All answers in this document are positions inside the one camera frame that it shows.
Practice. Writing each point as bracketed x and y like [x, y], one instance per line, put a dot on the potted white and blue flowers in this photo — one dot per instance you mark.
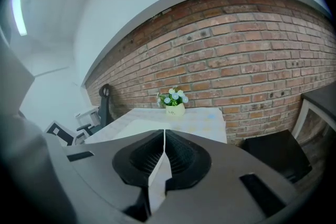
[174, 106]

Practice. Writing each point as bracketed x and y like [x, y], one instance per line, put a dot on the white-framed dark-topped cabinet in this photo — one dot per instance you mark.
[315, 110]

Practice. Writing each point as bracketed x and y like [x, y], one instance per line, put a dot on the black box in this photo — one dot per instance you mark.
[278, 152]

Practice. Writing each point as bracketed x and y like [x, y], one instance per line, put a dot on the white background desk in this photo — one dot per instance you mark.
[88, 116]

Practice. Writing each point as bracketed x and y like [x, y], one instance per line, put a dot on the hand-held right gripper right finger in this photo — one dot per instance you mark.
[223, 191]

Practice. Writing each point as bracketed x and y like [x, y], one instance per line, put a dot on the long ceiling light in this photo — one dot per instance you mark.
[19, 11]

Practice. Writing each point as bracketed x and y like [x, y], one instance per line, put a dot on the table with pale patterned cloth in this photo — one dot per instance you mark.
[199, 123]

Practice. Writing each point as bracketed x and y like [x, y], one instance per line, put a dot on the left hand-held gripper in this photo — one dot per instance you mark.
[59, 133]

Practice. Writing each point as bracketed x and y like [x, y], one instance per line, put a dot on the black office chair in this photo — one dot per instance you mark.
[103, 110]

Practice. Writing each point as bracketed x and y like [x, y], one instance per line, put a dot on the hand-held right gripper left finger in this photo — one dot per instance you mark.
[110, 165]

